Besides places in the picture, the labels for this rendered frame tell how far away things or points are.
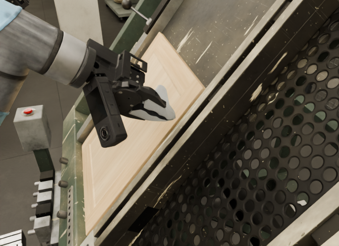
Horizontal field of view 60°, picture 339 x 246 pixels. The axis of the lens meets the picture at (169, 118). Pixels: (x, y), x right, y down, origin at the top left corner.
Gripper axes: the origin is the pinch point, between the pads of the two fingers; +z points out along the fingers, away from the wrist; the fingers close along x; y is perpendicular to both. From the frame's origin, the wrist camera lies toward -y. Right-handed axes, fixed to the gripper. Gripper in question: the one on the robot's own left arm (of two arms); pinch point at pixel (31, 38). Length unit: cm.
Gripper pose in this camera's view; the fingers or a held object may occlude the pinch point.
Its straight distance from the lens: 107.8
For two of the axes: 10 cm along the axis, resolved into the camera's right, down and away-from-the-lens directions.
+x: -3.5, -5.3, 7.7
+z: 4.4, 6.3, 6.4
